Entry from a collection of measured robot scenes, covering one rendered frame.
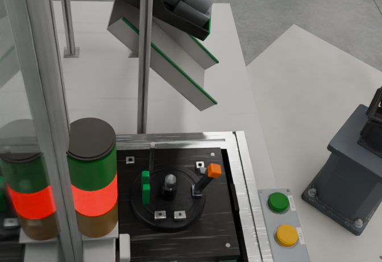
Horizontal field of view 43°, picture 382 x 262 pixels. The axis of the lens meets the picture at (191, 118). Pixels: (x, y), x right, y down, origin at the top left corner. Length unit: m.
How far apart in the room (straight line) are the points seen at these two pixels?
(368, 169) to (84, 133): 0.63
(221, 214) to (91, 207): 0.46
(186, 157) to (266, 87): 0.41
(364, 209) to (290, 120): 0.31
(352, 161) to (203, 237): 0.31
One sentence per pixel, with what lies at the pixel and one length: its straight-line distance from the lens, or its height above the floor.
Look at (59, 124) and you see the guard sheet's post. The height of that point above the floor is 1.45.
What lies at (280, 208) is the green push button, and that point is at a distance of 0.97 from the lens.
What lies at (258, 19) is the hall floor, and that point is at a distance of 2.96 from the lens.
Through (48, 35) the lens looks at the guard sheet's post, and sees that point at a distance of 0.36.
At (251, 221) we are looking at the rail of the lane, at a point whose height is 0.95.
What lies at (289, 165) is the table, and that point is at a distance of 1.18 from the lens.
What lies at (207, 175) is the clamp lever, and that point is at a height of 1.06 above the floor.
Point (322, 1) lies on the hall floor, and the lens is 3.24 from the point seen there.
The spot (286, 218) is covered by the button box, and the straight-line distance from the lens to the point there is 0.98.
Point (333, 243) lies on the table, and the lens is 1.10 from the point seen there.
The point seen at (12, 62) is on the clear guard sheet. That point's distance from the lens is 0.29.
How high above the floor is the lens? 1.78
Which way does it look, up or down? 50 degrees down
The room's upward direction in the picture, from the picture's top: 9 degrees clockwise
